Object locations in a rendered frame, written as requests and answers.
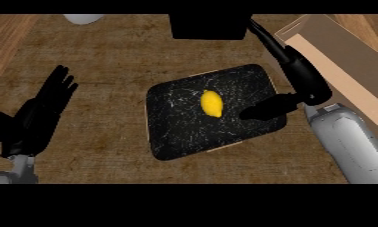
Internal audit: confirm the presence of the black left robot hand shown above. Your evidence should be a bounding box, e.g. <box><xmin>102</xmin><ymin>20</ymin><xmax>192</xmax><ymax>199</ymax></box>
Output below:
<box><xmin>0</xmin><ymin>64</ymin><xmax>80</xmax><ymax>159</ymax></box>

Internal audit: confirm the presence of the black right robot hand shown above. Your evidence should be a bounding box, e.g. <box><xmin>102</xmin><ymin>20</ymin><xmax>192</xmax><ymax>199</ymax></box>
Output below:
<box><xmin>238</xmin><ymin>18</ymin><xmax>334</xmax><ymax>121</ymax></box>

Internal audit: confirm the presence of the brown cardboard box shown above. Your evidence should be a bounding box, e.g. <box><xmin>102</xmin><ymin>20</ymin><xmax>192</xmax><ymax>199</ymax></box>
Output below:
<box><xmin>273</xmin><ymin>14</ymin><xmax>378</xmax><ymax>125</ymax></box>

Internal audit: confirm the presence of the yellow lemon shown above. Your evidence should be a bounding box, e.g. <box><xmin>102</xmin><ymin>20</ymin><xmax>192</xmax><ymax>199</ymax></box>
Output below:
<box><xmin>199</xmin><ymin>89</ymin><xmax>224</xmax><ymax>118</ymax></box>

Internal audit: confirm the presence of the black speckled tray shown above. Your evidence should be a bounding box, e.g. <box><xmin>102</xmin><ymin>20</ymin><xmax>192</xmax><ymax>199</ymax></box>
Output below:
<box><xmin>145</xmin><ymin>63</ymin><xmax>289</xmax><ymax>162</ymax></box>

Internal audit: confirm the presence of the black box-shaped appliance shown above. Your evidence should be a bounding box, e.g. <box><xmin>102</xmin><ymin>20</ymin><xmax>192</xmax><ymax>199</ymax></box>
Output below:
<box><xmin>168</xmin><ymin>14</ymin><xmax>254</xmax><ymax>41</ymax></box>

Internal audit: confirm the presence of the white rounded object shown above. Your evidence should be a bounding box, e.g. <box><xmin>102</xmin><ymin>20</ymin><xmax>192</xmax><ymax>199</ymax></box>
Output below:
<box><xmin>62</xmin><ymin>14</ymin><xmax>106</xmax><ymax>26</ymax></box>

